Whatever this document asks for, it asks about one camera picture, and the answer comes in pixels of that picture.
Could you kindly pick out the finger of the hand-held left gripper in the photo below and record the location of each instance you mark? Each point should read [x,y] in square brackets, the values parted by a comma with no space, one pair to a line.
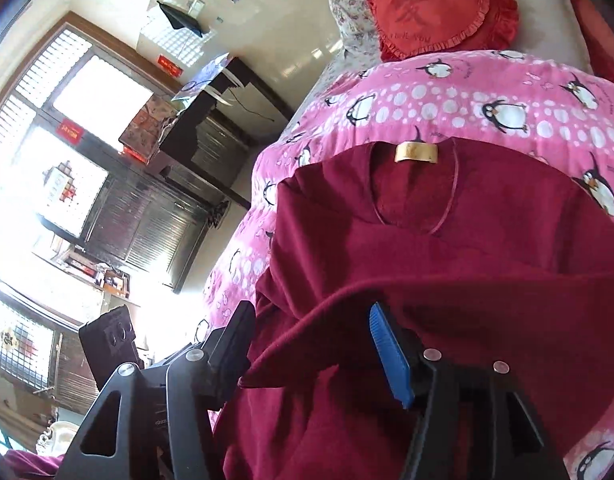
[104,342]

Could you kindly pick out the black cabinet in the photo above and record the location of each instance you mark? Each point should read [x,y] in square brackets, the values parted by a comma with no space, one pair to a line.
[152,230]

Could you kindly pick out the red heart-shaped pillow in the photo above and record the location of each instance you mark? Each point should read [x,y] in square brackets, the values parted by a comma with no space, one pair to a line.
[427,10]

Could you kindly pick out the pink penguin print blanket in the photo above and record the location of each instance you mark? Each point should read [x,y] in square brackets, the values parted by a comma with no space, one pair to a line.
[412,95]

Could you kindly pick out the black wall bracket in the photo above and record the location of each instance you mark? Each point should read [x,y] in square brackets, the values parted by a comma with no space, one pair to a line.
[179,17]

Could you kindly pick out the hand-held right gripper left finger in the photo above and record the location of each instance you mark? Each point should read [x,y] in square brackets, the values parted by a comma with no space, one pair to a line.
[232,345]

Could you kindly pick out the white pillow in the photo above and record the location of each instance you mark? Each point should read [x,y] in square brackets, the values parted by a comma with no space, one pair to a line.
[542,10]

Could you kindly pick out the floral pillow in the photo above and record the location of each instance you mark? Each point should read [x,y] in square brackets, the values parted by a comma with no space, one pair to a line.
[352,15]

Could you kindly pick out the window with brown frame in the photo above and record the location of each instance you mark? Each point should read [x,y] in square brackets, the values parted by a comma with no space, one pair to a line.
[102,95]

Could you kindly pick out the red cloth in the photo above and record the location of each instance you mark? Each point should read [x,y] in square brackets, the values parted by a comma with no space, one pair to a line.
[602,35]

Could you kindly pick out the patterned box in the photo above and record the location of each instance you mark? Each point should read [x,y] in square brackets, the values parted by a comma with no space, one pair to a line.
[147,130]

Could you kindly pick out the red window sticker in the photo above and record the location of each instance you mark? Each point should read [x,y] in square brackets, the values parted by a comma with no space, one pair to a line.
[70,131]
[169,66]

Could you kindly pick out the maroon sweater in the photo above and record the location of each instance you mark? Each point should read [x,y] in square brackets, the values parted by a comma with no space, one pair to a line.
[437,260]

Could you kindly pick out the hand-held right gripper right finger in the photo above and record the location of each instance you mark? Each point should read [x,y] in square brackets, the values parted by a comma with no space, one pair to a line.
[389,355]

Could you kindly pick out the blue printed paper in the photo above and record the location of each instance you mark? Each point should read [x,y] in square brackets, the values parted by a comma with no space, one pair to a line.
[202,80]

